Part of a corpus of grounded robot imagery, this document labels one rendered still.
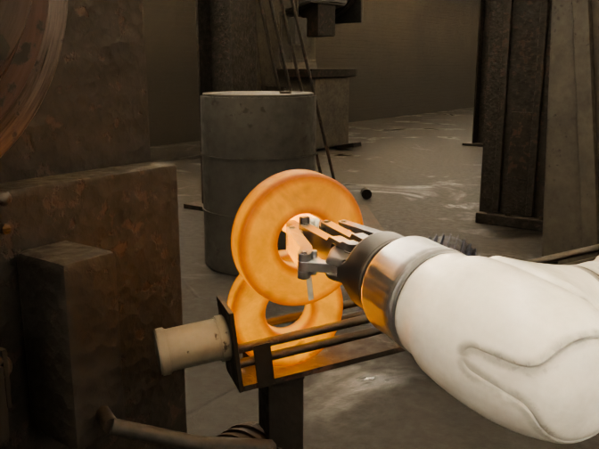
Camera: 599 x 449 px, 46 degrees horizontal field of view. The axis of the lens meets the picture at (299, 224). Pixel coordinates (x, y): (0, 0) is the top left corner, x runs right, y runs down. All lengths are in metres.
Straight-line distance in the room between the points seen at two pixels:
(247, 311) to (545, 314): 0.51
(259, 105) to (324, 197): 2.52
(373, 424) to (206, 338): 1.28
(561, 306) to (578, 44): 2.65
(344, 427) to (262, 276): 1.37
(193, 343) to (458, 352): 0.47
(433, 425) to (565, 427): 1.67
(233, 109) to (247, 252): 2.58
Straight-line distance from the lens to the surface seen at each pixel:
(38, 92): 0.80
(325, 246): 0.69
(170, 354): 0.88
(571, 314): 0.47
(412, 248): 0.57
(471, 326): 0.47
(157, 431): 0.89
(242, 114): 3.30
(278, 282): 0.78
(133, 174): 1.01
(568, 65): 3.13
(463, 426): 2.15
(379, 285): 0.57
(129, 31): 1.08
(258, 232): 0.75
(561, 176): 3.16
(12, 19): 0.69
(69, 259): 0.85
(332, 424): 2.11
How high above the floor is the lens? 1.02
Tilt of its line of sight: 13 degrees down
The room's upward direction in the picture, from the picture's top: straight up
